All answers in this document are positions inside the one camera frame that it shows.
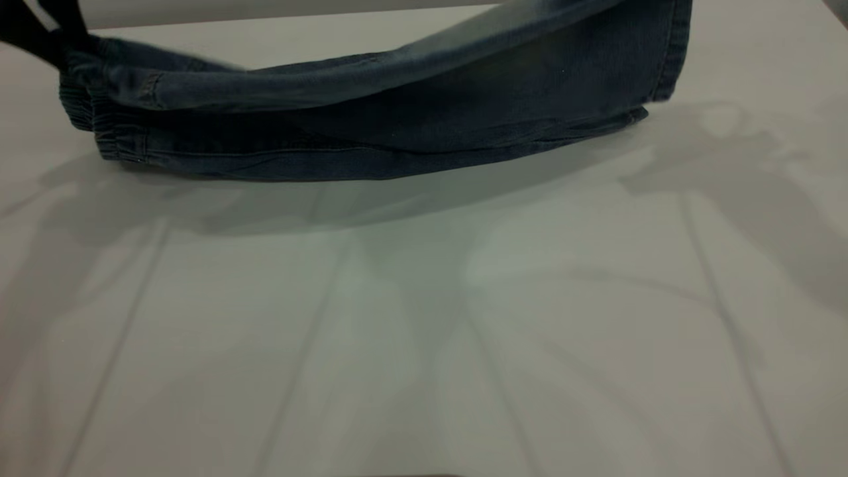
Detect blue denim jeans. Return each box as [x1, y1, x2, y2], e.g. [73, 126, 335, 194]
[58, 0, 694, 182]

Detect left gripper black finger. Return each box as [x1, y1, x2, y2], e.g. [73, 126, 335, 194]
[36, 0, 90, 52]
[0, 13, 70, 67]

